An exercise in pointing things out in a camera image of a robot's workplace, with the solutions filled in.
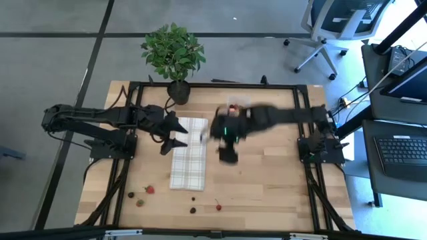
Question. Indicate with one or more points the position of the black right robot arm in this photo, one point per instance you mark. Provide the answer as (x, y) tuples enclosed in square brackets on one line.
[(287, 115)]

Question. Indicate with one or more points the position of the white power strip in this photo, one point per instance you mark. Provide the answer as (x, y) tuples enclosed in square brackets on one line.
[(343, 101)]

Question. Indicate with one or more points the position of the white mesh office chair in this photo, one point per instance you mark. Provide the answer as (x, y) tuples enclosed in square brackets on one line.
[(337, 20)]

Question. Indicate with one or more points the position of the green potted plant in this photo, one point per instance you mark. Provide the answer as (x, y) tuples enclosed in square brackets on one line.
[(173, 50)]

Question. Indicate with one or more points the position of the black beam with silver brackets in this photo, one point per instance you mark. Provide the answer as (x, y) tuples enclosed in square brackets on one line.
[(66, 233)]

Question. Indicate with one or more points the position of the flat black bar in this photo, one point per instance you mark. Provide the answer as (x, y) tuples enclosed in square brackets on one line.
[(223, 80)]

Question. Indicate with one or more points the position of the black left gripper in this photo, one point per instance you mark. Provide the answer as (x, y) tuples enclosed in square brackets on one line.
[(153, 118)]

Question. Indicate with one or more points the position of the folded plaid cloth towel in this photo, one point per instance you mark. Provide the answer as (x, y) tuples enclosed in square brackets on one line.
[(188, 166)]

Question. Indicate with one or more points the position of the green and red strawberry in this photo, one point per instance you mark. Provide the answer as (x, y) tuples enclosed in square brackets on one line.
[(139, 202)]

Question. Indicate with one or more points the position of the black power brick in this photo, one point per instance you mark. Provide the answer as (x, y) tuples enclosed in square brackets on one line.
[(397, 60)]

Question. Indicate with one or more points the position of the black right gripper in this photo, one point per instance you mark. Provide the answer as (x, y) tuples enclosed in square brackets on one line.
[(230, 128)]

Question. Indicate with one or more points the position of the black keyboard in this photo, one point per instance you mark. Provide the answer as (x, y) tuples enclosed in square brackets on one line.
[(400, 153)]

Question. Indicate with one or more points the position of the black frame clamp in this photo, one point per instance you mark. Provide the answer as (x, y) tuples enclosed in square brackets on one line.
[(264, 80), (150, 80)]

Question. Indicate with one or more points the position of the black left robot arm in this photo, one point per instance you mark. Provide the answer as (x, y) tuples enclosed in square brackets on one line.
[(93, 115)]

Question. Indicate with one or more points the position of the grey metal foot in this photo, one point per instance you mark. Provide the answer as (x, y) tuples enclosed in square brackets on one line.
[(10, 153)]

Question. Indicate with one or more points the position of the black diagonal pole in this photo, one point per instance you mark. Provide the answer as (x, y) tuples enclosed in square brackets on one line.
[(400, 28)]

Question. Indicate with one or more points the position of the black desk monitor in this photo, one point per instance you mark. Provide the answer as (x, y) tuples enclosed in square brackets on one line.
[(410, 86)]

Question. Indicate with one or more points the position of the dark blackberry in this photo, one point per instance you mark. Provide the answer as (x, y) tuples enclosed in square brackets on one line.
[(130, 194), (193, 210)]

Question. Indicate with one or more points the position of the black office desk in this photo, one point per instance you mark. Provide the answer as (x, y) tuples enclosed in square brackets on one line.
[(377, 110), (373, 186)]

